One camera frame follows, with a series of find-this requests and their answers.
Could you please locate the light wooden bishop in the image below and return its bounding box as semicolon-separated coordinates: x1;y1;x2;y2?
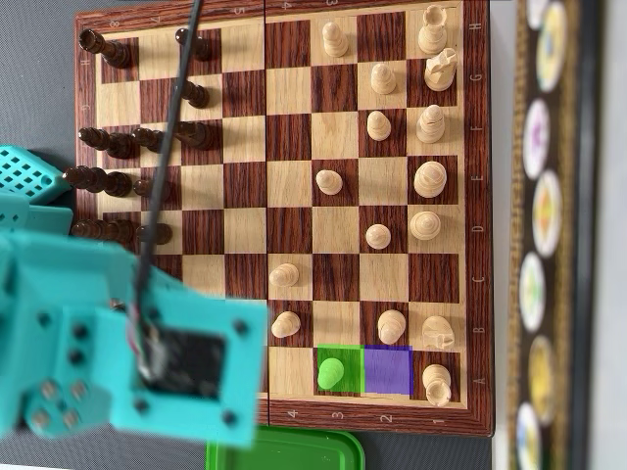
376;308;408;346
415;104;446;145

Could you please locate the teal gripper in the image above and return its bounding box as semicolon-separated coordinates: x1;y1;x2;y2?
0;230;143;440

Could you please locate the dark wooden bishop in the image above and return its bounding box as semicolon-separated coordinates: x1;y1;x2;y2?
77;125;138;160

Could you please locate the dark wooden queen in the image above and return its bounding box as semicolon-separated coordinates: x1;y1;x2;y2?
71;218;134;244

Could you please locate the dark wooden knight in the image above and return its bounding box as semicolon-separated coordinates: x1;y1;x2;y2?
167;119;217;151

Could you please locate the wooden folding chess board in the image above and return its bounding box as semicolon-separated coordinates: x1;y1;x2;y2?
73;0;495;439

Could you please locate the light wooden knight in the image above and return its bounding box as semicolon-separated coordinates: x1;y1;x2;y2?
420;314;458;351
423;46;458;93

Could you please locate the light wooden rook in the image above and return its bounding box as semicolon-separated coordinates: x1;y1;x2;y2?
421;363;453;407
417;4;450;56

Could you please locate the dark frame with round medallions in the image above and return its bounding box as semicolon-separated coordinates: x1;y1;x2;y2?
504;0;604;470

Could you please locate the teal camera mount with circuit board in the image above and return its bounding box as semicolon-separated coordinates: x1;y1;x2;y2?
110;266;269;447

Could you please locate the black camera cable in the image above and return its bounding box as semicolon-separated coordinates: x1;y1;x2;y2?
132;0;205;317

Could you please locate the dark wooden rook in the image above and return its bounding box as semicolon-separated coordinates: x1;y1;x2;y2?
77;27;133;70

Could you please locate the light wooden pawn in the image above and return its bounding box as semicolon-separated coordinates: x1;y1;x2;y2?
316;356;345;392
321;21;350;58
369;62;397;96
268;262;301;290
365;110;392;143
314;168;344;196
364;223;393;250
269;310;302;339

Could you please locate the green plastic container lid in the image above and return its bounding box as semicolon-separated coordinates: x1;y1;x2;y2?
205;423;366;470

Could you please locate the dark wooden pawn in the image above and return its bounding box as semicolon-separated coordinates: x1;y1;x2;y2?
132;178;172;203
174;77;212;110
135;222;173;246
174;27;213;63
131;126;170;154

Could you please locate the dark wooden king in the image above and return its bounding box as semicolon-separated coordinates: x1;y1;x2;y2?
62;164;133;198

